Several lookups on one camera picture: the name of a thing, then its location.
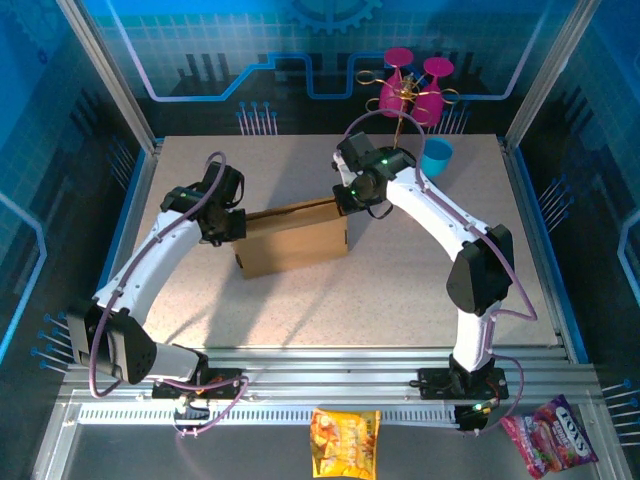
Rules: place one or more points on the brown cardboard paper box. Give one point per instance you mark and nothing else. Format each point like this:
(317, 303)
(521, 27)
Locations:
(295, 240)

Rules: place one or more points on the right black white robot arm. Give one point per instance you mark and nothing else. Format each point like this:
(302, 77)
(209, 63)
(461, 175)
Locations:
(430, 210)

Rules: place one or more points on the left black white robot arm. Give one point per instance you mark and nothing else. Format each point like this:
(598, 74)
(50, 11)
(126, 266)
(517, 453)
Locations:
(150, 260)

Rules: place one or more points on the blue plastic cup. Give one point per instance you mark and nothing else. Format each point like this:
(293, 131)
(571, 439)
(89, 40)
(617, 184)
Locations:
(437, 157)

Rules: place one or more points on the pink stemmed glass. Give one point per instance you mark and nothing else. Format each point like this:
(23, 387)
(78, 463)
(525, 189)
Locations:
(392, 97)
(430, 105)

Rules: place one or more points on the white connector module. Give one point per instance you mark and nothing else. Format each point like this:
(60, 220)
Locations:
(192, 409)

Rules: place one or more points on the yellow snack bag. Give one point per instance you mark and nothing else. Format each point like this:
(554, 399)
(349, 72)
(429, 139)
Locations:
(345, 442)

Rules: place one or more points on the black controller module with light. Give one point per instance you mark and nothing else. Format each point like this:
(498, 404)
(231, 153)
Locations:
(472, 417)

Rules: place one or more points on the purple candy bag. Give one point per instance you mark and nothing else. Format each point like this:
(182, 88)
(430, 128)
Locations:
(550, 440)

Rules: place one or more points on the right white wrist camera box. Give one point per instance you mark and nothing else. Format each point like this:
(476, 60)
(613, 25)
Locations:
(341, 167)

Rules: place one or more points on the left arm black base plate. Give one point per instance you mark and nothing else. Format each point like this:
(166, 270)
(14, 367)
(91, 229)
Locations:
(227, 385)

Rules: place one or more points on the aluminium frame rail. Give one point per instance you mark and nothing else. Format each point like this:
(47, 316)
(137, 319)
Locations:
(330, 372)

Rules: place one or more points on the aluminium frame post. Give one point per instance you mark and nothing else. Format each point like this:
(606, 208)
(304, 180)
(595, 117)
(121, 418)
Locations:
(107, 70)
(547, 70)

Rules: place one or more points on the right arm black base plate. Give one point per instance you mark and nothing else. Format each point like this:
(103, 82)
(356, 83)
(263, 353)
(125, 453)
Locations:
(435, 384)

